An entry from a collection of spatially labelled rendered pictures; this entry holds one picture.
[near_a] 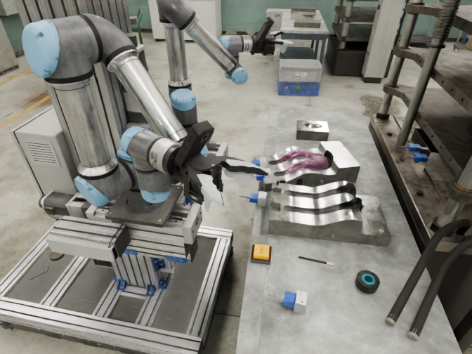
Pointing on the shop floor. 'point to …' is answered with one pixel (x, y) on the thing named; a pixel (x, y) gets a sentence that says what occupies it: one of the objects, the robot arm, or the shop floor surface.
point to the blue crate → (298, 88)
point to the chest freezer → (205, 15)
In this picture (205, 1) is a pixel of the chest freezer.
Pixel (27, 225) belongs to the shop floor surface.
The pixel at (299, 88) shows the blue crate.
